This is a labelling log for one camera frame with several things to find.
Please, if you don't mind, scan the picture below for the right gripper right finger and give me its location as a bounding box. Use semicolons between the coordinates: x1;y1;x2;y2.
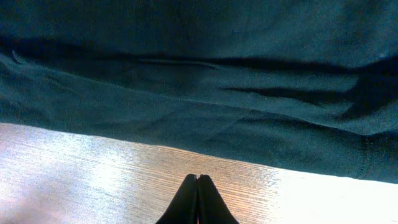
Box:
198;175;239;224

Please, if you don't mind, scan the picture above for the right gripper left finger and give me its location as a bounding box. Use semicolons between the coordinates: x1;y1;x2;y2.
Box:
156;174;198;224

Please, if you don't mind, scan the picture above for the black nike t-shirt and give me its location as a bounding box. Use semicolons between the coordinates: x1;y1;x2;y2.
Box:
1;0;397;183

